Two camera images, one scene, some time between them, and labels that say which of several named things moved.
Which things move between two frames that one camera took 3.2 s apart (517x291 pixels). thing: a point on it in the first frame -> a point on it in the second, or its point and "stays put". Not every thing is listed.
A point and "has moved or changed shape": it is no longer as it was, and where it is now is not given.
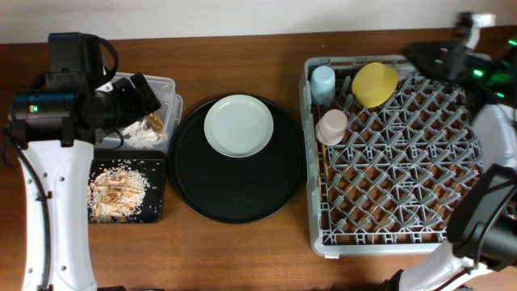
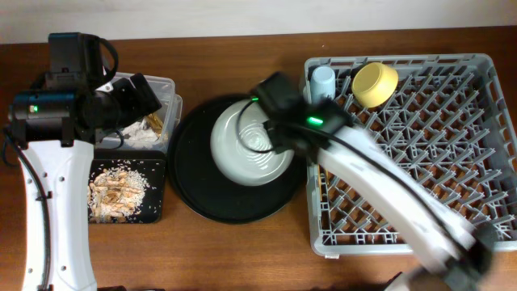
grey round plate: x=238 y=126 has moved or changed shape
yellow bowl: x=374 y=84 stays put
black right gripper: x=448 y=63 -> x=278 y=143
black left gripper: x=139 y=105 stays put
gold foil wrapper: x=155 y=123 stays put
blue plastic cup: x=322 y=85 stays put
